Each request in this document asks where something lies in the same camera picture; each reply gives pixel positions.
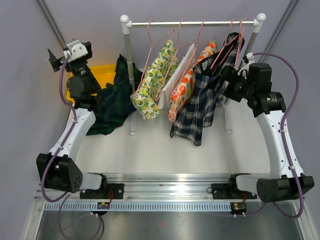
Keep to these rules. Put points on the orange floral skirt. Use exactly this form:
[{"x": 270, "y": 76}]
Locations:
[{"x": 185, "y": 87}]

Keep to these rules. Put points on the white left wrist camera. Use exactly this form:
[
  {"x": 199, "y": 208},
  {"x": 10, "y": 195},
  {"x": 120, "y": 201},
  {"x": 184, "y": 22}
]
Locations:
[{"x": 75, "y": 50}]

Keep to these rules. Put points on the navy white plaid skirt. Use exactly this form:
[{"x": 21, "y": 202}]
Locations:
[{"x": 199, "y": 111}]

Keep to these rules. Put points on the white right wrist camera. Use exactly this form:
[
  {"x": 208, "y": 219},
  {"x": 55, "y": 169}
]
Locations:
[{"x": 247, "y": 60}]

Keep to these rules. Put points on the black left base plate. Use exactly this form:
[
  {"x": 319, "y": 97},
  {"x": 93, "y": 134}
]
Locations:
[{"x": 107, "y": 191}]

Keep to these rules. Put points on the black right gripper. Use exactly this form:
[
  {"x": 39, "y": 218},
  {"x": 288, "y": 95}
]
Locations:
[{"x": 229, "y": 74}]

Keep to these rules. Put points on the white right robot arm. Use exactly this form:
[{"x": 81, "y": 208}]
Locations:
[{"x": 287, "y": 179}]

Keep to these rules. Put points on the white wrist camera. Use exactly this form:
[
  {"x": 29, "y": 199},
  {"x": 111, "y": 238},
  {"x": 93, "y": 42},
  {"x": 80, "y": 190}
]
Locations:
[
  {"x": 75, "y": 50},
  {"x": 247, "y": 60}
]

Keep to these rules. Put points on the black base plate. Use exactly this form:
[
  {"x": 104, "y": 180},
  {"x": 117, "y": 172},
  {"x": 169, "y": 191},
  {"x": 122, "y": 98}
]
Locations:
[
  {"x": 107, "y": 191},
  {"x": 222, "y": 191}
]

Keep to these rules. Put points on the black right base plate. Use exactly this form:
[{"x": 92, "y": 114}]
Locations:
[{"x": 222, "y": 191}]

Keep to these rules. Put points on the dark green plaid skirt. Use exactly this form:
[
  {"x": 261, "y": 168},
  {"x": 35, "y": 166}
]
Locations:
[{"x": 113, "y": 103}]

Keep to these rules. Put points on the yellow plastic tray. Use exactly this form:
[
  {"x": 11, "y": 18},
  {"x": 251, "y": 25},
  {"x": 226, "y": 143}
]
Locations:
[{"x": 100, "y": 75}]

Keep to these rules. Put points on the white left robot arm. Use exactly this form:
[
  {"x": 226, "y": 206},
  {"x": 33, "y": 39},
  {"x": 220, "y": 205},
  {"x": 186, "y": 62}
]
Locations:
[{"x": 57, "y": 169}]

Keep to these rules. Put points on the lemon print skirt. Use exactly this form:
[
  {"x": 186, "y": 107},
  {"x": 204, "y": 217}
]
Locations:
[{"x": 154, "y": 80}]

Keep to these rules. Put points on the white slotted cable duct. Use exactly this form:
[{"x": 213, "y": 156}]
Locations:
[{"x": 119, "y": 206}]

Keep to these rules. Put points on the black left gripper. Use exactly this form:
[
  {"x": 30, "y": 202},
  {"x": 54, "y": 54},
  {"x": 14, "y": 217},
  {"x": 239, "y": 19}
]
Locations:
[{"x": 55, "y": 62}]

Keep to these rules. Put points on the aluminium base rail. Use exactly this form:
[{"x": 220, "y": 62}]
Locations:
[{"x": 150, "y": 187}]

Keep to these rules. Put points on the white metal clothes rack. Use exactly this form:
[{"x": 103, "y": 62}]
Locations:
[{"x": 127, "y": 24}]

